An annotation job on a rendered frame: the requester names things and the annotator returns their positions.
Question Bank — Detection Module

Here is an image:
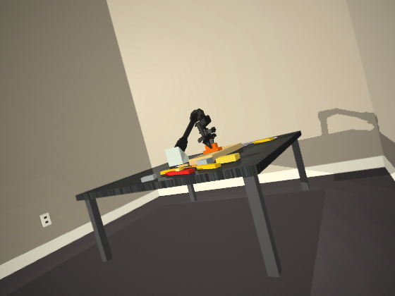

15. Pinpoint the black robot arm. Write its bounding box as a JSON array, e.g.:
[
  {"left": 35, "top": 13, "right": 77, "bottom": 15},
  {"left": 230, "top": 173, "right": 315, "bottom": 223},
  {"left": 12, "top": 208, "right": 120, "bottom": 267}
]
[{"left": 175, "top": 109, "right": 216, "bottom": 152}]

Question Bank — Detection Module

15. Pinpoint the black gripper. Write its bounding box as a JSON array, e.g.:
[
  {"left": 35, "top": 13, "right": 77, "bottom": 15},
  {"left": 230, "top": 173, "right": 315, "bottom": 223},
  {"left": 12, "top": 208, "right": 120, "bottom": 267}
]
[{"left": 198, "top": 128, "right": 217, "bottom": 149}]

